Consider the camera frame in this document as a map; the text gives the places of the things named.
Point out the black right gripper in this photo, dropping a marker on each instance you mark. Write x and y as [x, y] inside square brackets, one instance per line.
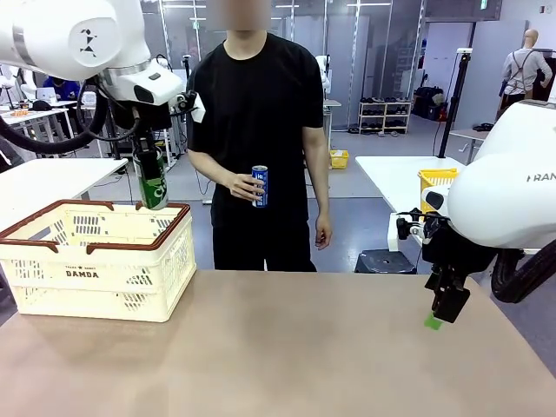
[456, 256]

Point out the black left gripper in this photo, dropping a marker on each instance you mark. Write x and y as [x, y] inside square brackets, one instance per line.
[147, 121]

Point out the green soda can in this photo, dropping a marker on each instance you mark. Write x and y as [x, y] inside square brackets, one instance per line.
[156, 195]

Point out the blue drink can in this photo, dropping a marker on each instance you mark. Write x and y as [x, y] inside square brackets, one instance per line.
[260, 191]

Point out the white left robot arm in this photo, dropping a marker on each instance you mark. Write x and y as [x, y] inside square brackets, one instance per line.
[65, 39]

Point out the person's left forearm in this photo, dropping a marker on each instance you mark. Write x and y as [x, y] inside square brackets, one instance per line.
[319, 195]

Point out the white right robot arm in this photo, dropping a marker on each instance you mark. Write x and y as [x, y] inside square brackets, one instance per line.
[499, 204]

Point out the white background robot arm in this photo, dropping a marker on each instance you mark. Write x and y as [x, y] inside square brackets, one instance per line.
[323, 65]

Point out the person's right forearm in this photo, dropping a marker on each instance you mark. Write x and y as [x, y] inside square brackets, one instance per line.
[208, 167]

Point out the cream shopping basket brown rim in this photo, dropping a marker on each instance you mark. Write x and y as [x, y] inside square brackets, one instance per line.
[143, 278]

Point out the yellow plastic basket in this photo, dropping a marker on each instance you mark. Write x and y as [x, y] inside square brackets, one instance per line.
[434, 178]

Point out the white table with yellow basket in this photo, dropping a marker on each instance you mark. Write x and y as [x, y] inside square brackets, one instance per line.
[386, 178]

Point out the person's right hand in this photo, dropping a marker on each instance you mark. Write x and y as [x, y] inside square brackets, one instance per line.
[239, 184]

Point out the person's left hand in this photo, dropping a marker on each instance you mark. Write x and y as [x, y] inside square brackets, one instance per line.
[323, 230]

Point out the white side table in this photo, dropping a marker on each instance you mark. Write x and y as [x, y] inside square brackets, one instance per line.
[56, 174]

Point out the thin black stand pole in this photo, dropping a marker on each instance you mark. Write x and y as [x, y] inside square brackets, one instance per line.
[187, 74]

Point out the seated person blue hoodie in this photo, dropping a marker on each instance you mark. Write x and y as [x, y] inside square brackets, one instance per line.
[61, 89]

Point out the white desk with laptop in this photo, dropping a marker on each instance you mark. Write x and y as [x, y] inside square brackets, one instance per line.
[39, 114]

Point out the person in black t-shirt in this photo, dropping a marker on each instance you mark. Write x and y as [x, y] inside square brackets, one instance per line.
[260, 108]

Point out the grey table with clutter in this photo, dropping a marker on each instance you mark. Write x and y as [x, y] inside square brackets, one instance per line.
[467, 134]

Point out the small yellow bin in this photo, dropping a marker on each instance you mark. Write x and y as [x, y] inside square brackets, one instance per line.
[339, 160]

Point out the wooden shoe rack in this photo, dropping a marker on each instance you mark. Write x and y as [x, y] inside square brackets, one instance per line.
[386, 117]

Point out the black bags pile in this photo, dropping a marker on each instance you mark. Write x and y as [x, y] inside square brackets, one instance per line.
[428, 104]

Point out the black tripod pole white head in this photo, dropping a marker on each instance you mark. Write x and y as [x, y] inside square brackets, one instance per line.
[457, 87]

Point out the mannequin with apron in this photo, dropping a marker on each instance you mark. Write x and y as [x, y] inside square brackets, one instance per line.
[521, 69]

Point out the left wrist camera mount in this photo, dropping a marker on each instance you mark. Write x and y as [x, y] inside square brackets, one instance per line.
[197, 110]

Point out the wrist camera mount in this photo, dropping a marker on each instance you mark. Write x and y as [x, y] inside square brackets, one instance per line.
[404, 228]
[197, 110]

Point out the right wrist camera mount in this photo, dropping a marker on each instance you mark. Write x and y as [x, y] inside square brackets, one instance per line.
[404, 228]

